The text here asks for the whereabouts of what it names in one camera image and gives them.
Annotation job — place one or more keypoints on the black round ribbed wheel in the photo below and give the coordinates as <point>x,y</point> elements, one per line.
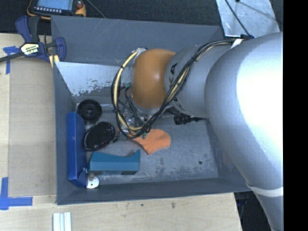
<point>89,109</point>

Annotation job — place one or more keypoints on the teal plastic block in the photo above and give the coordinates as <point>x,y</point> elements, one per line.
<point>113,163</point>

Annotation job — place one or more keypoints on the black oval shiny dish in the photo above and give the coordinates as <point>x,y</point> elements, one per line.
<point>99,136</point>

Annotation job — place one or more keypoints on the pale wood board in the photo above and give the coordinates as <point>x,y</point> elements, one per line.
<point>31,129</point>

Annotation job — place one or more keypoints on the blue long flat bar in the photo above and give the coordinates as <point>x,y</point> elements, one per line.
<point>75,145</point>

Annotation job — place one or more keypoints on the grey metal bin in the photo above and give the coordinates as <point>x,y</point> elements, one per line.
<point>187,157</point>

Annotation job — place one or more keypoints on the orange cloth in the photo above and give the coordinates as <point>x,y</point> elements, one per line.
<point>156,141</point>

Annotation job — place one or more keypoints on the white disc with wooden peg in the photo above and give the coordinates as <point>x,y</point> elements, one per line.
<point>93,182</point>

